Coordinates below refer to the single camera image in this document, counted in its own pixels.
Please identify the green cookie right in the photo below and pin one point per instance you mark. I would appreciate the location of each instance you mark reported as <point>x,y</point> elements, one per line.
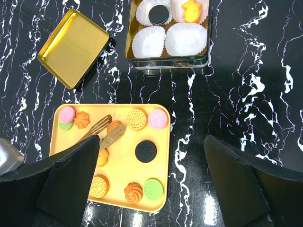
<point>153,189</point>

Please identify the pink cookie left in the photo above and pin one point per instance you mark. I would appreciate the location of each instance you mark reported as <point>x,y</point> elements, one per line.
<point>67,114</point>

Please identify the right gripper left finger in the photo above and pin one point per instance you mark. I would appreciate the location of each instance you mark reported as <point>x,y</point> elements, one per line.
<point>50,192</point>

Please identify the white paper cup back-right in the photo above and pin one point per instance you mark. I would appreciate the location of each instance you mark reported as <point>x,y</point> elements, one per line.
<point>181,10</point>

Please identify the gold tin lid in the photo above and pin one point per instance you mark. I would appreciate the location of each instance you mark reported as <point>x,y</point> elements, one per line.
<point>72,48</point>

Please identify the green cookie left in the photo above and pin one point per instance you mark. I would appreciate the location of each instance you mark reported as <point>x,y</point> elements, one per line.
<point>65,126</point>

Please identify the orange swirl cookie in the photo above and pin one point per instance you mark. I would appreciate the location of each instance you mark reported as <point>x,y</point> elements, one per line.
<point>112,125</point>
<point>133,193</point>
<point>81,120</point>

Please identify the metal tongs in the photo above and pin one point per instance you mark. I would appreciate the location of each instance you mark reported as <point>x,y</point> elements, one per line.
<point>111,137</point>

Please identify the white paper cup back-left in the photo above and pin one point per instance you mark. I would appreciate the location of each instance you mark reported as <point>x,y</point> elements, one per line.
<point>144,8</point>

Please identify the yellow pineapple cookie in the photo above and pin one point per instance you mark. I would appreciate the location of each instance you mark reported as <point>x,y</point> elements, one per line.
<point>102,157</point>
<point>191,12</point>

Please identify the orange swirl cookie bottom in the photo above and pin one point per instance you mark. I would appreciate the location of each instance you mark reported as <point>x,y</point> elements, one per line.
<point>133,193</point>

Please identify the black sandwich cookie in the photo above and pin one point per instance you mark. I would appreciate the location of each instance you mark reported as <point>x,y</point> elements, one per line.
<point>158,14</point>
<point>145,151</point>

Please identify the round tan biscuit bottom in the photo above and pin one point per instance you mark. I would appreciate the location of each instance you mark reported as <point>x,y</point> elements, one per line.
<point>99,186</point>

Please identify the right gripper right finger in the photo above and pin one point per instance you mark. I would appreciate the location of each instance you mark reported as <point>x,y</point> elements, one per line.
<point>253,192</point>

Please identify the round tan biscuit top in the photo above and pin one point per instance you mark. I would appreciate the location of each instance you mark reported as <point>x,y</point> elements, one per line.
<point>137,119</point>

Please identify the pink cookie right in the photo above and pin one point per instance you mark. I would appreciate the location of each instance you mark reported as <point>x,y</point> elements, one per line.
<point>158,119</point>

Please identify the round tan biscuit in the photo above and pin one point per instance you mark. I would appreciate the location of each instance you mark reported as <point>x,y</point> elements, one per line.
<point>99,186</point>
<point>137,119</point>

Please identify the yellow plastic tray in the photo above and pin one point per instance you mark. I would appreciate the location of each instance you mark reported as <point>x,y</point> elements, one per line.
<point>123,167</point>

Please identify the white paper cup front-right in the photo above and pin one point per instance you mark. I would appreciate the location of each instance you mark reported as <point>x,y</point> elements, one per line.
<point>185,39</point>

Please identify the gold cookie tin box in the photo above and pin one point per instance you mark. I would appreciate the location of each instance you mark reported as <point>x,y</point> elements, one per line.
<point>165,61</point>

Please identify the pink cookie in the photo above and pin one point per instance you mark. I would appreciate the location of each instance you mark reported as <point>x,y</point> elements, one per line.
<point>158,119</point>
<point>67,114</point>

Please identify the white paper cup front-left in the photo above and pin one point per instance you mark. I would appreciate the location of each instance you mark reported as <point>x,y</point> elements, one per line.
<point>149,42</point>

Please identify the green cookie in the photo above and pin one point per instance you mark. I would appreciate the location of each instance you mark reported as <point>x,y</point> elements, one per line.
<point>65,126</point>
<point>153,189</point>

